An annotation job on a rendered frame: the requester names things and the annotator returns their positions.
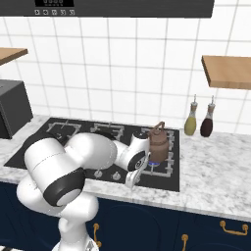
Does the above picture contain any yellow oil bottle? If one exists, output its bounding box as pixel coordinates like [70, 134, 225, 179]
[183, 94, 198, 137]

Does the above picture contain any black hob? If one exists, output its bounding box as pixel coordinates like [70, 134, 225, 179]
[3, 117, 181, 193]

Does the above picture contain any dark range hood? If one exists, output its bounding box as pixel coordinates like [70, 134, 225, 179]
[0, 0, 216, 20]

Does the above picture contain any brown kettle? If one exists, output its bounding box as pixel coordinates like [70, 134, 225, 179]
[147, 121, 171, 165]

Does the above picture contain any wooden wall shelf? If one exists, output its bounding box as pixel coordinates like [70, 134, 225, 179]
[0, 47, 29, 67]
[201, 55, 251, 91]

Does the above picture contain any navy drawer front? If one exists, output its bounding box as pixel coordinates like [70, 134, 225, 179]
[192, 213, 251, 251]

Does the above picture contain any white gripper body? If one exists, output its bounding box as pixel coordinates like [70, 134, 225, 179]
[125, 159, 150, 191]

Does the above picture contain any gold drawer handle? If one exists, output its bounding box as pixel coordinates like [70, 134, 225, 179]
[219, 220, 250, 237]

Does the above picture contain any black box appliance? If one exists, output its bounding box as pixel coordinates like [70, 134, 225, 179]
[0, 79, 34, 140]

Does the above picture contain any gold cupboard handle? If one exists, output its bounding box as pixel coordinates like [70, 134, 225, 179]
[180, 233, 190, 251]
[92, 223, 103, 249]

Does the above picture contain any dark vinegar bottle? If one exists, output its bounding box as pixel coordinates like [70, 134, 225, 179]
[199, 95, 216, 138]

